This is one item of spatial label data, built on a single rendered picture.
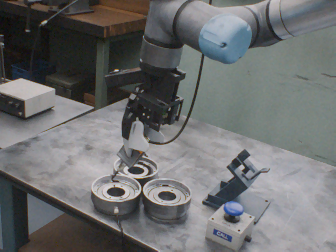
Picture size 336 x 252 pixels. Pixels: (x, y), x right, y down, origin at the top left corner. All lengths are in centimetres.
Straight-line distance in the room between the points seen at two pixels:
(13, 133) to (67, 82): 131
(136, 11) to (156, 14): 198
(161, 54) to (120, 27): 166
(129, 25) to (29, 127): 109
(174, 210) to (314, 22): 45
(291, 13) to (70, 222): 88
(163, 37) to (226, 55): 13
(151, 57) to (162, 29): 6
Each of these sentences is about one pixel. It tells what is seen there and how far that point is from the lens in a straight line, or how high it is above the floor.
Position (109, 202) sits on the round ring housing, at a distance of 93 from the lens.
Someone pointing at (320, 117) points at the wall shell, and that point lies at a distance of 251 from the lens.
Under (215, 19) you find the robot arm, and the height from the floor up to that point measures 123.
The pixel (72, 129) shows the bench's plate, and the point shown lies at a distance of 131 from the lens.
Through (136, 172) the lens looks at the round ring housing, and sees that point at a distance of 108.
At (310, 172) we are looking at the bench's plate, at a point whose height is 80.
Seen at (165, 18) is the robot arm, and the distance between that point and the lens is 77.
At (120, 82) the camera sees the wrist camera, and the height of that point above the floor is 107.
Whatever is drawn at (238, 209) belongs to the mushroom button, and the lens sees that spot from 89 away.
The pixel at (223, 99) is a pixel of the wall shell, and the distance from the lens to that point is 269.
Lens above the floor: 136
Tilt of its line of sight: 24 degrees down
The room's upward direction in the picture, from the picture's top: 6 degrees clockwise
